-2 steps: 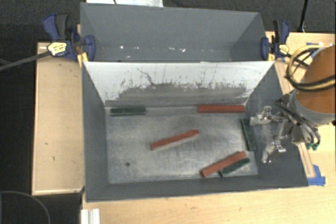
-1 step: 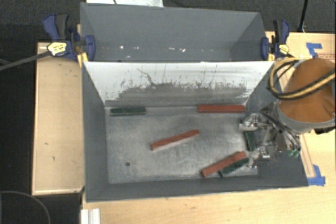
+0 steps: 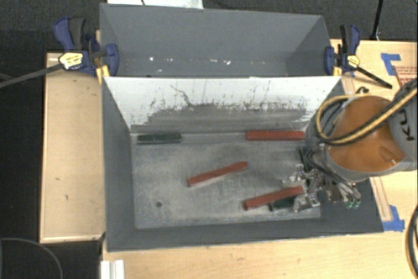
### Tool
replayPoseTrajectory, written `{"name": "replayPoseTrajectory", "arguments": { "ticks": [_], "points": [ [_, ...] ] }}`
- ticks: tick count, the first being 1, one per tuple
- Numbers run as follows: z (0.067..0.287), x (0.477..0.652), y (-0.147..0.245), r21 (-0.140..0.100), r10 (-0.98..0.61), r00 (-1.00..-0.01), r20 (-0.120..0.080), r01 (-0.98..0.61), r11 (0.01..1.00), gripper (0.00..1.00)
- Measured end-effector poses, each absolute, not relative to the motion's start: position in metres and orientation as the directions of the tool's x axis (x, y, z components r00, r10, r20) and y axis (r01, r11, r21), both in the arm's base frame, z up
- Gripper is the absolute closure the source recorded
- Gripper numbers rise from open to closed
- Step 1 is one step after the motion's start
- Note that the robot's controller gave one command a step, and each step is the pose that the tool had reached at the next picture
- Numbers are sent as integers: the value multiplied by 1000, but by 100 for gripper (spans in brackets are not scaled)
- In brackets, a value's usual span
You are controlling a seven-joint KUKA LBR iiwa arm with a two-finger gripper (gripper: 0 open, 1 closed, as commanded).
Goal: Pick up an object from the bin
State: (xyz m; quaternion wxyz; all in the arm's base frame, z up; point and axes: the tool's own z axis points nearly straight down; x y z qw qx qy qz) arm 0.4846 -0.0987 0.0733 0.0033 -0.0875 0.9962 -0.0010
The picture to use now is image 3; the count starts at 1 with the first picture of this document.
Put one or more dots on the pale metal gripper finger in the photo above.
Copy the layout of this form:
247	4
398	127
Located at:
307	201
298	178

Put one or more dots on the grey metal bin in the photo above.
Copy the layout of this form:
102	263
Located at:
209	42

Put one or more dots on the dark green flat block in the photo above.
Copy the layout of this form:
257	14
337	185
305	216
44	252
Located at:
159	138

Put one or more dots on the red-brown flat block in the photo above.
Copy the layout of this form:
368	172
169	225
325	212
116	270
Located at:
274	135
267	198
217	174

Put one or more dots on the pale wood board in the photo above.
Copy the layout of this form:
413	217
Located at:
73	153

